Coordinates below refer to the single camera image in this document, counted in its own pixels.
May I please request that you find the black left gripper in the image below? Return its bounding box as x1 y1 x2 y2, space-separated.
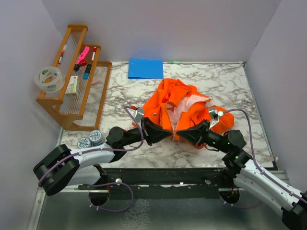
121 117 172 147

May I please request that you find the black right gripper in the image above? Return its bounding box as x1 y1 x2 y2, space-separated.
177 119 230 153

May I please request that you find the orange zip jacket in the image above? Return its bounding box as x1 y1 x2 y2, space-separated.
142 79 235 145

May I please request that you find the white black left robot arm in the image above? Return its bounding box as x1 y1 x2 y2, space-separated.
33 117 172 196

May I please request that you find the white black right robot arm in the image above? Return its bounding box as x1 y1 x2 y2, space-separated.
177 120 307 230

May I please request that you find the blue white patterned tin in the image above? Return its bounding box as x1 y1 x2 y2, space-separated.
89 130 105 146

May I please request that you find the blue folder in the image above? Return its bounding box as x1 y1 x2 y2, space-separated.
128 58 164 79

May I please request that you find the wooden tiered rack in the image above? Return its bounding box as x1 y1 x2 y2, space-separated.
35 24 112 131

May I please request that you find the blue black marker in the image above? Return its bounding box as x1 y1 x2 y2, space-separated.
83 64 92 80

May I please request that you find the small white green box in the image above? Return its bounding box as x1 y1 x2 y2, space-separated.
65 75 80 96

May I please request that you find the red black small clip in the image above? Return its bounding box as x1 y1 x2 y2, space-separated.
73 59 87 72

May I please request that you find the red white marker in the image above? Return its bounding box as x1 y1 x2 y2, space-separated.
91 46 97 62

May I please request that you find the pink highlighter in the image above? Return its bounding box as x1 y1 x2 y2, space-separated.
75 46 90 65

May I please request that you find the clear tape roll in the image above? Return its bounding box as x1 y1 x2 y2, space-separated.
34 67 65 93

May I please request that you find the red capped pen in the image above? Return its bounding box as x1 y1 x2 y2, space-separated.
56 45 67 68

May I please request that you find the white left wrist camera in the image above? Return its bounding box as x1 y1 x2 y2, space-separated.
133 108 144 123

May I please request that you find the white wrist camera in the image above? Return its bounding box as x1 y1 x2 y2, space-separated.
208 107 224 129
133 108 144 123

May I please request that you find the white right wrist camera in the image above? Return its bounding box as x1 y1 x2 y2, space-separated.
208 107 224 129

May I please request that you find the black mounting rail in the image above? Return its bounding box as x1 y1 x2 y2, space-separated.
79 168 247 203

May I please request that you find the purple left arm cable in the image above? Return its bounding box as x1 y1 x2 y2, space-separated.
37 105 145 213

